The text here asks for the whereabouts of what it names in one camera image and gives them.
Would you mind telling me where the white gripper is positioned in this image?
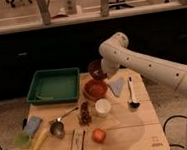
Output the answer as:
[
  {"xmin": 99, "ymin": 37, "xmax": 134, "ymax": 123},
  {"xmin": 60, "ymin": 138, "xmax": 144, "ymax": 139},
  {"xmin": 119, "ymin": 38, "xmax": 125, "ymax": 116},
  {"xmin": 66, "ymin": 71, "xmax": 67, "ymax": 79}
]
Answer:
[{"xmin": 101, "ymin": 58, "xmax": 120, "ymax": 78}]

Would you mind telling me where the red-orange bowl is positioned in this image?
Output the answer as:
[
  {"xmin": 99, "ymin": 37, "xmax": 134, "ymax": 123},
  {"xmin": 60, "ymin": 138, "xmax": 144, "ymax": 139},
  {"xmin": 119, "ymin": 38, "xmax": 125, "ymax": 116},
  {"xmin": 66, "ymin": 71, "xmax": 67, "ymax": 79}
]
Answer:
[{"xmin": 83, "ymin": 79, "xmax": 108, "ymax": 102}]

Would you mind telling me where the green plastic tray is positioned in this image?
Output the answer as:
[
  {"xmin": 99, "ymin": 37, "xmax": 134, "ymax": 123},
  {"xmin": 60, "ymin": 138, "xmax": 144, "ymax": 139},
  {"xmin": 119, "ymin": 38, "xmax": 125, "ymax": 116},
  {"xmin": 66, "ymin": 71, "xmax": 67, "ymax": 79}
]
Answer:
[{"xmin": 26, "ymin": 67, "xmax": 80, "ymax": 106}]

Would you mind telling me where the dark maroon bowl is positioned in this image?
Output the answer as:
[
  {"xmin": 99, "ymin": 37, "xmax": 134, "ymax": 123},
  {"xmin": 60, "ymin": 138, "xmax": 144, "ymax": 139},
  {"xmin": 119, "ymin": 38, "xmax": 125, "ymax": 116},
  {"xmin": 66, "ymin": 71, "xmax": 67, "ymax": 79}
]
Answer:
[{"xmin": 87, "ymin": 60, "xmax": 106, "ymax": 80}]

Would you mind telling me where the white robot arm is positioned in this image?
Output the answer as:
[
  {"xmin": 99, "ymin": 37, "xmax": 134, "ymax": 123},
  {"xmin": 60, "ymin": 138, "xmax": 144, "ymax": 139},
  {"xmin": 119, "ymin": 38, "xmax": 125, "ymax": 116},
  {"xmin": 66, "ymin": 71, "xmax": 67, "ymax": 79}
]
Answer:
[{"xmin": 98, "ymin": 32, "xmax": 187, "ymax": 150}]

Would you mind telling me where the light blue folded cloth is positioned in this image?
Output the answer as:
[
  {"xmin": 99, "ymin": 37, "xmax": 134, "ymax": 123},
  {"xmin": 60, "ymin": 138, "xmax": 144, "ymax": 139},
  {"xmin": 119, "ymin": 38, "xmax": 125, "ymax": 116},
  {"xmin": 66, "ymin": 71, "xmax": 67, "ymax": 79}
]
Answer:
[{"xmin": 108, "ymin": 78, "xmax": 125, "ymax": 97}]

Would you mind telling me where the white cup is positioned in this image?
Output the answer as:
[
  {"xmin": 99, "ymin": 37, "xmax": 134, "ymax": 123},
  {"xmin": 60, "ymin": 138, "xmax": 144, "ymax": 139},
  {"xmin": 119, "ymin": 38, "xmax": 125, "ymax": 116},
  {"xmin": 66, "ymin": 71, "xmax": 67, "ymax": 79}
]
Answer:
[{"xmin": 95, "ymin": 98, "xmax": 112, "ymax": 117}]

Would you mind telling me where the black ladle spoon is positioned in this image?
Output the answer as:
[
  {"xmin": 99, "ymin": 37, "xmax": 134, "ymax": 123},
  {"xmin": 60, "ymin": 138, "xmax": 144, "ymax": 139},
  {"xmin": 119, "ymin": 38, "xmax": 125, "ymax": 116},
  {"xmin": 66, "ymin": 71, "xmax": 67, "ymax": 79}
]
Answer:
[{"xmin": 128, "ymin": 78, "xmax": 140, "ymax": 109}]

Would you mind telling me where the brown pine cone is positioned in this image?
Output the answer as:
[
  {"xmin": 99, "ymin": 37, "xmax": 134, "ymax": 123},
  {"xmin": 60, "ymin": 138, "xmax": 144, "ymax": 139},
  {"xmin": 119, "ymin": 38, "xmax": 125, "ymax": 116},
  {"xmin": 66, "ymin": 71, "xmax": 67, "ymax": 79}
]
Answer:
[{"xmin": 78, "ymin": 101, "xmax": 92, "ymax": 126}]

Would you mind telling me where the orange fruit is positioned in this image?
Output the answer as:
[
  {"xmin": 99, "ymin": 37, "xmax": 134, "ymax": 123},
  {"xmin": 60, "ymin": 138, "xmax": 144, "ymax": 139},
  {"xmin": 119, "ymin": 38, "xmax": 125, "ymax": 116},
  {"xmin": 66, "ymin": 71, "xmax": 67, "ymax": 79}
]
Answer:
[{"xmin": 91, "ymin": 128, "xmax": 106, "ymax": 143}]

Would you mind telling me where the metal measuring scoop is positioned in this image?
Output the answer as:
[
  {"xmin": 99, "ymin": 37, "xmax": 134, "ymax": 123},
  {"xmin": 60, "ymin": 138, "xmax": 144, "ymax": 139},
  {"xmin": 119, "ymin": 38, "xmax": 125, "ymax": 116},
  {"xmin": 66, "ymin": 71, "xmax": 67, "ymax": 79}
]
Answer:
[{"xmin": 49, "ymin": 106, "xmax": 77, "ymax": 138}]

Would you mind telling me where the blue sponge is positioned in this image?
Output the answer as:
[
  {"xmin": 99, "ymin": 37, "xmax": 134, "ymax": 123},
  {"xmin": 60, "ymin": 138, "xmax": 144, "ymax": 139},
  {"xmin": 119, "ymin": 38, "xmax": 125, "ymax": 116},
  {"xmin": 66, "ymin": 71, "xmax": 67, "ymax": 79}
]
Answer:
[{"xmin": 23, "ymin": 116, "xmax": 42, "ymax": 137}]

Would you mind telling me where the green plastic cup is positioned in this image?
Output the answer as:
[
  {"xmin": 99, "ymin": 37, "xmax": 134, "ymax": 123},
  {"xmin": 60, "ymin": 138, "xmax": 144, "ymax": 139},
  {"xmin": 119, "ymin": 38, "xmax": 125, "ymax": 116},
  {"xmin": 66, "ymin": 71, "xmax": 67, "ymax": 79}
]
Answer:
[{"xmin": 14, "ymin": 132, "xmax": 32, "ymax": 149}]

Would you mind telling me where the black cable right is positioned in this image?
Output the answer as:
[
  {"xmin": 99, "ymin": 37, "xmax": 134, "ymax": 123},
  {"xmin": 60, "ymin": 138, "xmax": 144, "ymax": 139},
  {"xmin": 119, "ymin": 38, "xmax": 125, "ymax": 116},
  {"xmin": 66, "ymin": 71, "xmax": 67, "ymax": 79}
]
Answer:
[{"xmin": 161, "ymin": 113, "xmax": 187, "ymax": 150}]

